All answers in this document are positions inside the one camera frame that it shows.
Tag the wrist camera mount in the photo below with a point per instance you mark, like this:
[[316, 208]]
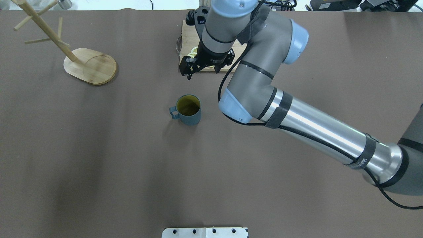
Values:
[[197, 18]]

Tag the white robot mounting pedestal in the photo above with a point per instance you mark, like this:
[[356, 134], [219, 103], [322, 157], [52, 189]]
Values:
[[206, 232]]

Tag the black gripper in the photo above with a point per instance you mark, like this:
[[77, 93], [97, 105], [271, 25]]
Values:
[[210, 56]]

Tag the bamboo cutting board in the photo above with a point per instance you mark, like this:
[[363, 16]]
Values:
[[189, 40]]

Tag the wooden cup storage rack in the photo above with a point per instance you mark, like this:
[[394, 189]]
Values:
[[90, 66]]

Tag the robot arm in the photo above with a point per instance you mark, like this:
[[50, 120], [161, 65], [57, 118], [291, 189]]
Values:
[[248, 36]]

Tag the dark teal cup yellow inside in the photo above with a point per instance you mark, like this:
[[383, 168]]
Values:
[[187, 110]]

